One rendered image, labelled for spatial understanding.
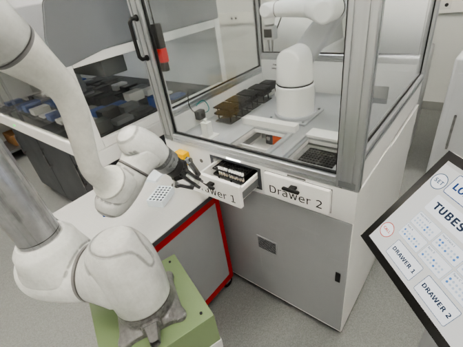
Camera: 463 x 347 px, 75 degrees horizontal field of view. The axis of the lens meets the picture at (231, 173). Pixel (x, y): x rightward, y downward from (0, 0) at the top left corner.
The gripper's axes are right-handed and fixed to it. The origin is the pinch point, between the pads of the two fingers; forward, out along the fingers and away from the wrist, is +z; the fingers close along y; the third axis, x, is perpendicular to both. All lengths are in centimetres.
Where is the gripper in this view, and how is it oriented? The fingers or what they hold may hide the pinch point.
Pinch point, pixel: (200, 184)
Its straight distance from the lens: 122.3
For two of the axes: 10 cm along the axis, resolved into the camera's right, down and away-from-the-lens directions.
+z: 4.6, 4.0, 7.9
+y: 4.3, -8.8, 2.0
